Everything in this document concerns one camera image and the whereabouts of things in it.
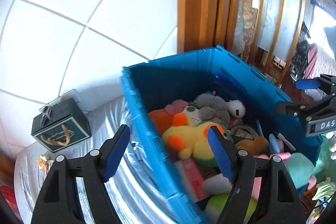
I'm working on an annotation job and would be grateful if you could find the white paper roll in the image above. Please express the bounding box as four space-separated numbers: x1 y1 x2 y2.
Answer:
202 174 232 195

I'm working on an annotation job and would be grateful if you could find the white orange plush toy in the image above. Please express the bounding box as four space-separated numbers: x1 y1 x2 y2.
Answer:
38 153 54 174

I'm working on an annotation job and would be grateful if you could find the rolled patterned carpet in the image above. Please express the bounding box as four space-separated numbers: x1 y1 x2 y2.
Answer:
232 0 260 62

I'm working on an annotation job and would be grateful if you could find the green frog plush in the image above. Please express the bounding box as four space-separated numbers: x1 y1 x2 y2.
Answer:
204 191 258 224

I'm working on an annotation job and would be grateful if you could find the pink pig plush teal dress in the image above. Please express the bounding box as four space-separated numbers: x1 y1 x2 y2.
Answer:
257 152 317 190

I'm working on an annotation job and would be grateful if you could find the striped white bed sheet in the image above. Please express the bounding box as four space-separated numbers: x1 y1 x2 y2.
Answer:
14 97 177 223

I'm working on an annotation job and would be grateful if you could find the light blue plastic brush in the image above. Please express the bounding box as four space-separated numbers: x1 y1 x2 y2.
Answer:
256 120 281 153

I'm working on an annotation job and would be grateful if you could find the grey fluffy plush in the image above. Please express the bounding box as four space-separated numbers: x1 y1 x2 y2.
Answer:
194 93 230 127

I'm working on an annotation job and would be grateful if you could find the blue plastic storage crate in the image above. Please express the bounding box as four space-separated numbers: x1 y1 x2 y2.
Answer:
121 46 322 223

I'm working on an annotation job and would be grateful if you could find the green plastic bag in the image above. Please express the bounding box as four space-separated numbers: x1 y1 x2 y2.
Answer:
313 133 335 201

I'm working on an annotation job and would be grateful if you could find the black gift box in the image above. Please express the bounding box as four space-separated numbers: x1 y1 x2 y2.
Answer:
31 90 92 153

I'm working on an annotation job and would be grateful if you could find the brown bear plush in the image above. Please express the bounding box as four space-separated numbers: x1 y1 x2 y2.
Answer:
235 136 269 156

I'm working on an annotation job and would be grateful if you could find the yellow duck plush green hat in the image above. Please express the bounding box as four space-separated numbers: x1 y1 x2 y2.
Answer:
162 121 233 167

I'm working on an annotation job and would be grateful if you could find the pink tissue pack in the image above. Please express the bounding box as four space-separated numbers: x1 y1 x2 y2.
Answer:
174 157 209 203

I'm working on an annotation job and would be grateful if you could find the white goose plush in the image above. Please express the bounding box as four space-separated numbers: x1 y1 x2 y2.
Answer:
227 100 246 118

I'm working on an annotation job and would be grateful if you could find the white green small box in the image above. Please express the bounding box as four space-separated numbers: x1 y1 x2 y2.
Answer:
183 105 202 127

